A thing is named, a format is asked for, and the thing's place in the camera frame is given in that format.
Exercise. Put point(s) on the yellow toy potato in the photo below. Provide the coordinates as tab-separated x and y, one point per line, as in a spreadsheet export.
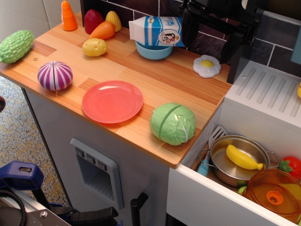
94	47

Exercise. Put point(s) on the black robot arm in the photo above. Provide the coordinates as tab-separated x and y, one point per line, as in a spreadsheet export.
238	20

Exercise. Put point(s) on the pink plastic plate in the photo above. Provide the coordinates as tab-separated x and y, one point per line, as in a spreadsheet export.
112	101

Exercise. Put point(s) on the green toy cabbage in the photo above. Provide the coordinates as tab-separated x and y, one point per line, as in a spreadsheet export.
173	123

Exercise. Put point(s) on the blue plastic bowl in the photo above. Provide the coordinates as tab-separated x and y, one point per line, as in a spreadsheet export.
153	52

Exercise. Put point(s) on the toy fried egg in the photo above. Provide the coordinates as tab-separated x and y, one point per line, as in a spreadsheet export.
207	66

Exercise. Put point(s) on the grey toy ice dispenser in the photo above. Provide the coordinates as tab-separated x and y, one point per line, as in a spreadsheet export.
100	174

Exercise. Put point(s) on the toy milk carton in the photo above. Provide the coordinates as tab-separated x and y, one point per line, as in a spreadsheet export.
157	31

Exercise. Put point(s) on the yellow toy banana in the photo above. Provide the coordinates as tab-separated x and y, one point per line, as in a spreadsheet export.
241	159

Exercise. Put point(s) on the lying orange toy carrot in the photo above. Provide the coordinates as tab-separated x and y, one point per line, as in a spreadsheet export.
103	31

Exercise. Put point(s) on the stainless steel pot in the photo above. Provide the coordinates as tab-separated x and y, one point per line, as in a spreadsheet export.
230	173

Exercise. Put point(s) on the purple striped toy onion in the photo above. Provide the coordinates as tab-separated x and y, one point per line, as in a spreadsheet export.
55	76

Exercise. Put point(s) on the yellow toy corn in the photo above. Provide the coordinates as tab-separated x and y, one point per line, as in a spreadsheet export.
114	19

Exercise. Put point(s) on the dark red toy vegetable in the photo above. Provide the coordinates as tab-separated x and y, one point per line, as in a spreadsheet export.
92	19

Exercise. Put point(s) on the white toy sink cabinet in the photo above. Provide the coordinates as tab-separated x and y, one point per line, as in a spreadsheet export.
261	116

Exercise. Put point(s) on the tall orange toy carrot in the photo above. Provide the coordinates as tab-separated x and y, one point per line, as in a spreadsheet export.
69	22

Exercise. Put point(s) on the blue clamp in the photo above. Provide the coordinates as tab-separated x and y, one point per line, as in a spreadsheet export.
21	176

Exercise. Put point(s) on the orange transparent pot lid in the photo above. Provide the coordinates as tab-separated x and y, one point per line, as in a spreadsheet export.
277	191

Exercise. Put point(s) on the red toy strawberry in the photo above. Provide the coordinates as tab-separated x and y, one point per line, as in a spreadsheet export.
292	166

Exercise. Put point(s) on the green toy bitter gourd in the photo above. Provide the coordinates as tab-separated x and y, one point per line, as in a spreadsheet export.
15	46

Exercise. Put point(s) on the grey spatula blue handle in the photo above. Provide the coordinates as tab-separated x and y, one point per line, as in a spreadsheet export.
204	166

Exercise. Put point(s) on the black cabinet door handle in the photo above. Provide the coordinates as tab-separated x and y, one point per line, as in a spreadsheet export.
136	205

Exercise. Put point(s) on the metal bracket with screw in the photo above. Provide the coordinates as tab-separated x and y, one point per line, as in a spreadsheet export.
19	209

